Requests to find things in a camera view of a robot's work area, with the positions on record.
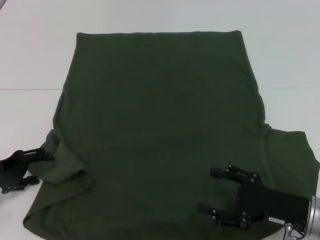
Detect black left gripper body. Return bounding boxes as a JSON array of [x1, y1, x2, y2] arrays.
[[0, 149, 32, 194]]

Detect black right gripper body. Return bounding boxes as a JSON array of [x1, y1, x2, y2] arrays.
[[235, 181, 310, 232]]

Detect dark green t-shirt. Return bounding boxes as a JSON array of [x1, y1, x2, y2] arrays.
[[22, 29, 320, 240]]

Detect right arm cable with connector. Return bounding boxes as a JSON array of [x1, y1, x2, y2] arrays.
[[283, 222, 307, 240]]

